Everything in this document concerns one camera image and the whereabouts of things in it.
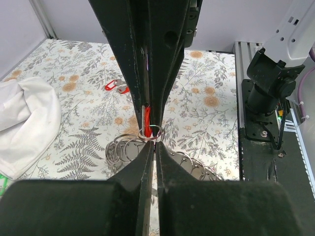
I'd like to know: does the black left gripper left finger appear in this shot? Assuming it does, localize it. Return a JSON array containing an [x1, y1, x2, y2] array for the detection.
[[0, 141, 155, 236]]

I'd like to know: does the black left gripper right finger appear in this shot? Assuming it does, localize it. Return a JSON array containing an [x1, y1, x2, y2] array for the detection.
[[157, 142, 303, 236]]

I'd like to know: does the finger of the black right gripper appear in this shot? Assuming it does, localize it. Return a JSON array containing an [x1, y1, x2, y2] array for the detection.
[[147, 0, 190, 135], [89, 0, 148, 129]]

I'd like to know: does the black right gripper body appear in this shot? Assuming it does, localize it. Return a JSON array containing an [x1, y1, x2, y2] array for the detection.
[[183, 0, 203, 48]]

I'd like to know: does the white disc with keyrings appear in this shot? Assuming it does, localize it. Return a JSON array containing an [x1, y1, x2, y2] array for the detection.
[[105, 125, 224, 181]]

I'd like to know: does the red tagged key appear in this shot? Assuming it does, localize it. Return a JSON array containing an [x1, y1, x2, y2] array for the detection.
[[104, 79, 130, 94], [143, 106, 152, 138]]

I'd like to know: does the green tagged key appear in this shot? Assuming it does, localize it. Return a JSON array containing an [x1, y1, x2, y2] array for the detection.
[[0, 174, 8, 196]]

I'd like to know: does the white crumpled cloth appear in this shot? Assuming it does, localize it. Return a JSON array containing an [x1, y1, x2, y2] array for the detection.
[[0, 77, 62, 180]]

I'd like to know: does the grey left corner post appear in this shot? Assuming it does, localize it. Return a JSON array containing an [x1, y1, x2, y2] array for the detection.
[[29, 0, 58, 39]]

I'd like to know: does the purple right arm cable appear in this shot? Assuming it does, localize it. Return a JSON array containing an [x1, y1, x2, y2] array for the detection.
[[296, 48, 315, 122]]

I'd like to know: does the white slotted cable duct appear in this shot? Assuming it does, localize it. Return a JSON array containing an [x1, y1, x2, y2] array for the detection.
[[283, 100, 315, 222]]

